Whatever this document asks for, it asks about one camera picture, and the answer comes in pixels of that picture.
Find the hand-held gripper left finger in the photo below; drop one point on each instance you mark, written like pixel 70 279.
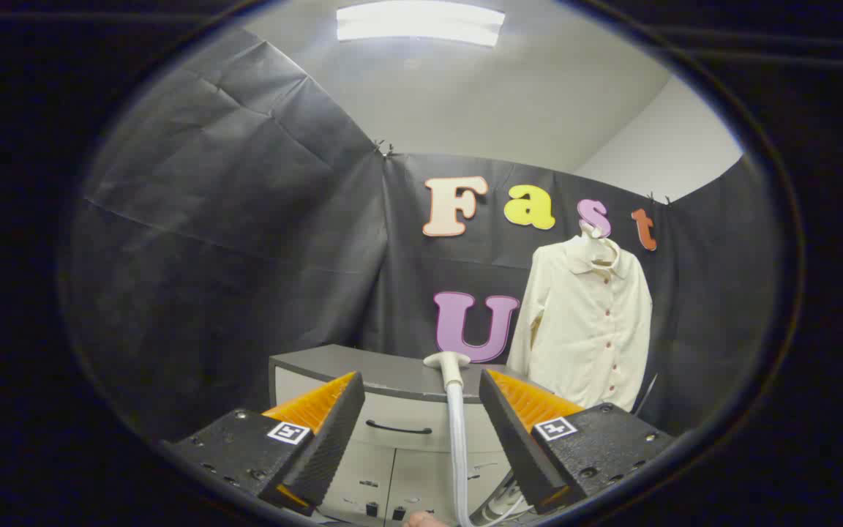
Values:
pixel 326 446

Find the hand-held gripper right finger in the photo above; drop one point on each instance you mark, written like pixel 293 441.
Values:
pixel 516 446

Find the white garment steamer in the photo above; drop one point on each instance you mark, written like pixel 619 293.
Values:
pixel 454 410

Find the cream button-up shirt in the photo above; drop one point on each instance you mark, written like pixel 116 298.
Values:
pixel 582 329

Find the white clothes hanger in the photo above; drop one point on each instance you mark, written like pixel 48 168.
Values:
pixel 597 249

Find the grey cabinet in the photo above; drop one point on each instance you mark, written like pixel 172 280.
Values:
pixel 392 373

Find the thin metal stand pole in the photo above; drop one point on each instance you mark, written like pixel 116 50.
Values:
pixel 646 391

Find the black backdrop cloth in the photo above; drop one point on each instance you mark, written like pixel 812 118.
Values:
pixel 246 256

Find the ceiling light panel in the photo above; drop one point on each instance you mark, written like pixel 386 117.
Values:
pixel 421 22

